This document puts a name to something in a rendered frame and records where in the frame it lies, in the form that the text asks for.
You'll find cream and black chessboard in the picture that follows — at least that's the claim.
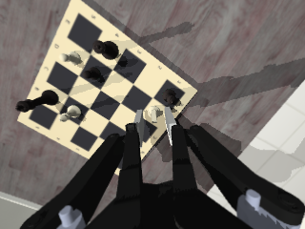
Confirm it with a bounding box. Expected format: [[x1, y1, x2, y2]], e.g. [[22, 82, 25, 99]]
[[17, 0, 197, 160]]

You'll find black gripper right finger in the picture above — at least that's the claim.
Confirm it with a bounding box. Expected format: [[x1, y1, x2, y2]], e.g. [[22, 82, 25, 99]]
[[164, 107, 305, 229]]

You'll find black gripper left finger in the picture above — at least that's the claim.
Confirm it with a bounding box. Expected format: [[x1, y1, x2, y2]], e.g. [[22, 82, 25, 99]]
[[20, 110, 145, 229]]

